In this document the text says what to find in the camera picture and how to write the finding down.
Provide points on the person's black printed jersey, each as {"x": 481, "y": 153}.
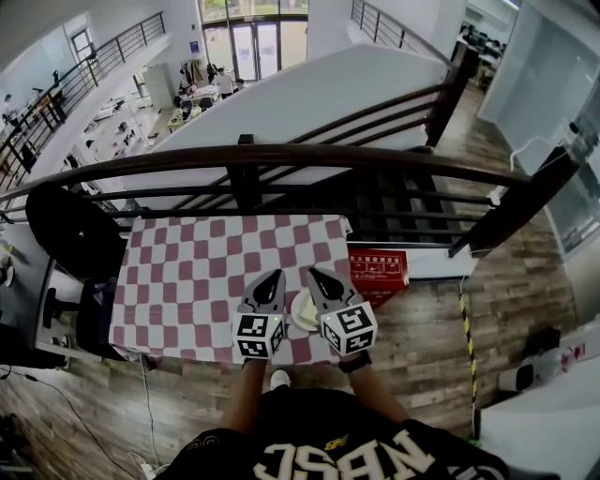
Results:
{"x": 319, "y": 436}

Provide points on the white plate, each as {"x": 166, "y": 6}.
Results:
{"x": 297, "y": 311}

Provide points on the dark curved metal railing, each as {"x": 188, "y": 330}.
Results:
{"x": 281, "y": 154}

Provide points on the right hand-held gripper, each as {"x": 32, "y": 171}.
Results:
{"x": 351, "y": 328}

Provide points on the person's white shoe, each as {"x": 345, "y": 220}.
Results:
{"x": 280, "y": 379}

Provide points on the person's right forearm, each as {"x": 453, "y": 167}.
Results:
{"x": 377, "y": 396}

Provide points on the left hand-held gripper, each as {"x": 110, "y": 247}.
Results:
{"x": 255, "y": 333}

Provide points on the white cabinet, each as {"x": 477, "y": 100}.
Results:
{"x": 159, "y": 86}

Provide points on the red fire extinguisher box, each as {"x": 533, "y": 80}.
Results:
{"x": 379, "y": 276}

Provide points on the stairwell metal railing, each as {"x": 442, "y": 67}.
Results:
{"x": 389, "y": 28}

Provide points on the white counter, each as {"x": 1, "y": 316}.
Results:
{"x": 544, "y": 422}

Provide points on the yellow black hazard tape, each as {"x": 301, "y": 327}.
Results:
{"x": 469, "y": 347}

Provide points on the red white checkered tablecloth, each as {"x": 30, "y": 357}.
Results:
{"x": 187, "y": 281}

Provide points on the green small object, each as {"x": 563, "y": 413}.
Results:
{"x": 474, "y": 441}

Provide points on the black office chair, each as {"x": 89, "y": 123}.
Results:
{"x": 89, "y": 319}

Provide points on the white power strip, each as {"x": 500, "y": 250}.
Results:
{"x": 143, "y": 466}

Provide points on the black wrist watch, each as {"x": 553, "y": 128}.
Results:
{"x": 355, "y": 363}

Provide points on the grey desk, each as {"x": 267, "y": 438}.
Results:
{"x": 23, "y": 304}

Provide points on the balcony metal railing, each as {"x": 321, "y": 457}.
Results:
{"x": 84, "y": 61}

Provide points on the person's left forearm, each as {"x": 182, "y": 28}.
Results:
{"x": 244, "y": 394}

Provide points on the glass entrance door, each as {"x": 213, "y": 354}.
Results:
{"x": 255, "y": 42}

